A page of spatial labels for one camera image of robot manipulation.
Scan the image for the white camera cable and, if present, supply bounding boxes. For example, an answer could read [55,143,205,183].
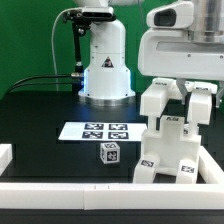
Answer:
[50,8,74,92]

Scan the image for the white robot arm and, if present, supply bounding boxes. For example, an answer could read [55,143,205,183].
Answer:
[74,0,224,104]

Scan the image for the black camera on stand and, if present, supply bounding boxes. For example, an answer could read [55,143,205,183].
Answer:
[63,6,116,78]

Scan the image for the white front fence bar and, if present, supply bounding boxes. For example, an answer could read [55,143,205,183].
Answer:
[0,183,224,210]

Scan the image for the white marker cube front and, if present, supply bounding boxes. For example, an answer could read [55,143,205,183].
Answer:
[100,142,120,164]

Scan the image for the white paper marker sheet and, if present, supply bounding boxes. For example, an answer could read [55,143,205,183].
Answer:
[59,122,147,142]

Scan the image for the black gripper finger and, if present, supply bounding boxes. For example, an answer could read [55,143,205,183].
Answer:
[215,81,224,108]
[176,79,188,104]

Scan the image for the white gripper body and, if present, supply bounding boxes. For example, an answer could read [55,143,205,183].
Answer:
[138,0,224,81]

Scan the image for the white chair seat part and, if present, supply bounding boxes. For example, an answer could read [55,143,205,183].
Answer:
[141,115,201,176]

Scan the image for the white left fence bar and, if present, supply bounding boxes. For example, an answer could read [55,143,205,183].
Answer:
[0,144,13,176]

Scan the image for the black cables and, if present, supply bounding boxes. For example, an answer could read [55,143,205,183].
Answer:
[7,73,84,94]

